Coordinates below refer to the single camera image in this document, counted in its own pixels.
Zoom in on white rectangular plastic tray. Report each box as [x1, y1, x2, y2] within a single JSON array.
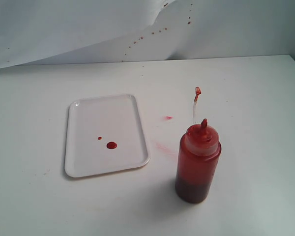
[[64, 94, 150, 178]]

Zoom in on red sauce drops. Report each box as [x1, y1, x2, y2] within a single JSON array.
[[106, 142, 118, 149]]

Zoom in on red sauce squeeze bottle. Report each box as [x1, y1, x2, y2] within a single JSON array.
[[175, 87, 222, 204]]

